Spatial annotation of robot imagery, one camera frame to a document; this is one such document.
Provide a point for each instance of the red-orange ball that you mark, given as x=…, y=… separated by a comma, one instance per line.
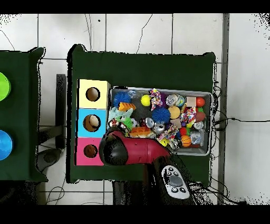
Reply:
x=200, y=102

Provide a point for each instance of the black upright panel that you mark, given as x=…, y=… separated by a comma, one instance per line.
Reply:
x=61, y=105

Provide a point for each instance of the plain wooden cube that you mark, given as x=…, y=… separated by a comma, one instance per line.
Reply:
x=191, y=101

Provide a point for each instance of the cream plush toy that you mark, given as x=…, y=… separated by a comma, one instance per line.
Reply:
x=150, y=135

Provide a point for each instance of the green fuzzy ball with eye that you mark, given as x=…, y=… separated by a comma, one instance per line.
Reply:
x=127, y=122

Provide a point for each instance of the light blue knitted cloth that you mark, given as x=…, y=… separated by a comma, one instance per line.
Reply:
x=115, y=113

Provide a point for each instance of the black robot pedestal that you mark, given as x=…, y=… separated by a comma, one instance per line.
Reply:
x=126, y=194

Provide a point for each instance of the colourful drink can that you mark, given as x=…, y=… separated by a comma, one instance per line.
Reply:
x=174, y=99

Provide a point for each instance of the grey floor stand base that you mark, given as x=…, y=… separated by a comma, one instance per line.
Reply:
x=49, y=157

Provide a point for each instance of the small orange basketball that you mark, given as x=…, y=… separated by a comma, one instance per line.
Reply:
x=186, y=141

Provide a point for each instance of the blue spiky rubber ball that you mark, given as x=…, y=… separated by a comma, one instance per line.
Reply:
x=121, y=98
x=160, y=115

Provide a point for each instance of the purple spiky ball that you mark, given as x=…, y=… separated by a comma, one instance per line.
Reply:
x=164, y=99

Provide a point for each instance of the colourful dotted cloth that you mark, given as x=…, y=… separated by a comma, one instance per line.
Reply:
x=188, y=115

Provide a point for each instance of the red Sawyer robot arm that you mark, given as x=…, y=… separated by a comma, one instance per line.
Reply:
x=139, y=151

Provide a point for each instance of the small soccer ball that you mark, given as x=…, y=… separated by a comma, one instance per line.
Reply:
x=135, y=122

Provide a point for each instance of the wooden box with three holes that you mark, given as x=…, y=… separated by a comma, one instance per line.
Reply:
x=101, y=103

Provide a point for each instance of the brown rubber ball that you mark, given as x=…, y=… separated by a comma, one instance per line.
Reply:
x=200, y=116

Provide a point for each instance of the blue plastic bowl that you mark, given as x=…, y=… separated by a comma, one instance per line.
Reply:
x=5, y=145

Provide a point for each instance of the shallow clear mesh bin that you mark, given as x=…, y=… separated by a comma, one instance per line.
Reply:
x=208, y=109

